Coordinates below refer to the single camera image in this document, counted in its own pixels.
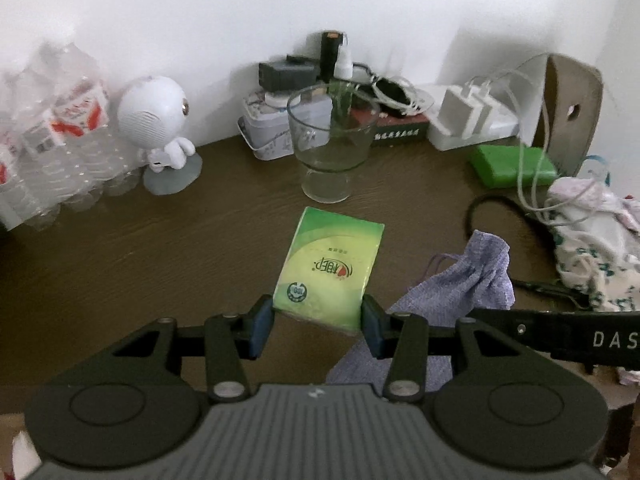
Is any white cap dropper bottle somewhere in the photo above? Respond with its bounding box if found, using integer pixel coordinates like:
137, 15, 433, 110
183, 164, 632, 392
332, 40, 357, 88

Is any green tissue pack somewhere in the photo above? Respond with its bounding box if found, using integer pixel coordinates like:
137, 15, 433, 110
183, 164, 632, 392
272, 205, 386, 336

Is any purple drawstring pouch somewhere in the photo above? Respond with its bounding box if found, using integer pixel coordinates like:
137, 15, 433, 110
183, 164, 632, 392
325, 230, 516, 397

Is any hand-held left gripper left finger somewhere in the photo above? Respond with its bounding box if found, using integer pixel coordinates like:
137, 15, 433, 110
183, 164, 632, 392
112, 295, 275, 402

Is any dark flat box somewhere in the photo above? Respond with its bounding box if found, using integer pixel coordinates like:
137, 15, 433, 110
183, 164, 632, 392
350, 105, 432, 149

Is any dark wooden desktop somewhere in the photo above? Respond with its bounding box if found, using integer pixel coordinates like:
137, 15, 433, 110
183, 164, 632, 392
0, 132, 640, 480

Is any small black bottle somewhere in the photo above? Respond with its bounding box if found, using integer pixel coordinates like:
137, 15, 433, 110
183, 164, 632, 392
320, 30, 346, 84

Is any brown chair back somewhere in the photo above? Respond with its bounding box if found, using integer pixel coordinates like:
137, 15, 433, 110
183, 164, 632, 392
531, 53, 605, 172

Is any green glasses case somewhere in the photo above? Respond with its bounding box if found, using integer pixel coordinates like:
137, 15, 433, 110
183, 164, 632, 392
468, 143, 559, 189

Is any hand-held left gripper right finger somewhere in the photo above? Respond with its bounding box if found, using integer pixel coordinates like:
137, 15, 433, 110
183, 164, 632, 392
361, 294, 531, 404

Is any clear glass cup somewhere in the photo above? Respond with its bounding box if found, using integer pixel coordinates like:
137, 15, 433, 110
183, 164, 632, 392
286, 85, 380, 205

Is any white robot figurine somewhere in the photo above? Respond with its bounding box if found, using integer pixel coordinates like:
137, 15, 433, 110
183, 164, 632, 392
116, 75, 204, 196

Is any floral cloth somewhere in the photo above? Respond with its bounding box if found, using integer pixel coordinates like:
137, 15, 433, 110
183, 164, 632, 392
544, 175, 640, 387

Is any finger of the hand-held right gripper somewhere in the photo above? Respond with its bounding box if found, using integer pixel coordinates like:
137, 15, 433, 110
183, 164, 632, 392
467, 308, 527, 349

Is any white power strip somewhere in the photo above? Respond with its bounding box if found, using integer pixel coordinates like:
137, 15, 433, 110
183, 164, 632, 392
427, 85, 521, 152

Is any white charger plug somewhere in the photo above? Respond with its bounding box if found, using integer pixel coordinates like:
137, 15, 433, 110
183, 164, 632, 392
439, 77, 501, 139

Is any black power adapter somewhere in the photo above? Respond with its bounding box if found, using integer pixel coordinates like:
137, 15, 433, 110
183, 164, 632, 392
258, 54, 319, 92

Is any clear water bottle red label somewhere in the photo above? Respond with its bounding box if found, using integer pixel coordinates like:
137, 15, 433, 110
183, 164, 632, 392
0, 67, 53, 233
15, 47, 103, 221
50, 42, 144, 199

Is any black headband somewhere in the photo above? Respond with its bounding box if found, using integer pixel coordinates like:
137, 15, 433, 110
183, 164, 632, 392
466, 195, 594, 309

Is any white cable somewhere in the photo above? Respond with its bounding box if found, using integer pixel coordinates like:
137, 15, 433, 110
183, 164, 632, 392
465, 52, 612, 222

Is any patterned tin box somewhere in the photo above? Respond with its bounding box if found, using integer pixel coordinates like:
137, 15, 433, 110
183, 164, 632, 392
237, 91, 333, 162

